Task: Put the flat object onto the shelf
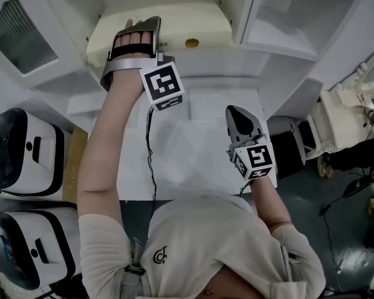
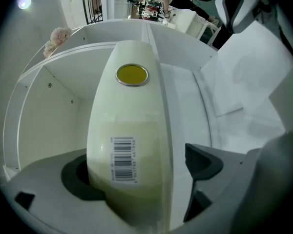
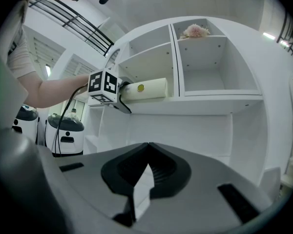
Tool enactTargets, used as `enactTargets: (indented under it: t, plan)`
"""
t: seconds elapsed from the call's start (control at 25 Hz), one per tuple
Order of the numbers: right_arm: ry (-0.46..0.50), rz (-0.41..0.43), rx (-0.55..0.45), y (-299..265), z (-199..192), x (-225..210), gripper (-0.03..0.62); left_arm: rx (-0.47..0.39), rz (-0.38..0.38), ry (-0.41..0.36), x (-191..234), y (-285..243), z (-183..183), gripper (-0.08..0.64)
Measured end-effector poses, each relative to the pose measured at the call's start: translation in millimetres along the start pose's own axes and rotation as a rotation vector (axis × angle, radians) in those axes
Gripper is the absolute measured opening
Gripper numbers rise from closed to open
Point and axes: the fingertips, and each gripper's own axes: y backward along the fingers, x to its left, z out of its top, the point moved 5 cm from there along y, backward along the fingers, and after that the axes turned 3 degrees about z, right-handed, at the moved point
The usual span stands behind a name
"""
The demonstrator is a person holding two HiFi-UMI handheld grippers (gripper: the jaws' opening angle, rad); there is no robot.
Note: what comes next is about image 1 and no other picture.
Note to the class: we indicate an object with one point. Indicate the white cabinet shelf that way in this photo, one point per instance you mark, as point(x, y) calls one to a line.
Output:
point(277, 64)

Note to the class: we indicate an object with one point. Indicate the person's left hand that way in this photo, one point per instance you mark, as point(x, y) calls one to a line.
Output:
point(134, 39)

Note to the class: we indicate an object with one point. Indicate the person's left forearm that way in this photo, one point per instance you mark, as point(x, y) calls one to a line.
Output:
point(109, 129)

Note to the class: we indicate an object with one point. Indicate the cream object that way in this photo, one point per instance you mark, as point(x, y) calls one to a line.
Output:
point(187, 20)

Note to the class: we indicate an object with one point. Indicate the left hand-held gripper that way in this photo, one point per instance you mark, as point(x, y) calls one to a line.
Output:
point(127, 63)

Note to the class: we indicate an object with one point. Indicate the black floor device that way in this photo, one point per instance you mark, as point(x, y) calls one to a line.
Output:
point(361, 184)

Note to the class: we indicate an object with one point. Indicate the wooden board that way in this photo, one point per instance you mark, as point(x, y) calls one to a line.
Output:
point(73, 160)

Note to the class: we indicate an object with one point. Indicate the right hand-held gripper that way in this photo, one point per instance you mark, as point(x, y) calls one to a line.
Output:
point(254, 159)

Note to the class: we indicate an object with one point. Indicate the person's right forearm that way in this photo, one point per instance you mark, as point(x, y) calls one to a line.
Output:
point(269, 201)

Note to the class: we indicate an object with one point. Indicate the white ornate dresser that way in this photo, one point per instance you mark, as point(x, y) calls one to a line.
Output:
point(339, 120)

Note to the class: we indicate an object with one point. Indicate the person's cream shirt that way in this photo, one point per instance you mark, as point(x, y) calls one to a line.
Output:
point(205, 238)

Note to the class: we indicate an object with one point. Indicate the white and black machine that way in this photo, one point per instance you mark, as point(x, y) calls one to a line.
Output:
point(46, 167)
point(56, 238)

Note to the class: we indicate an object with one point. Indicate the white glass cabinet door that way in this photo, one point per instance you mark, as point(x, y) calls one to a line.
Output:
point(18, 36)

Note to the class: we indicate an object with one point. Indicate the dark grey chair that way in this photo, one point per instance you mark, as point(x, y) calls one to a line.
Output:
point(286, 154)

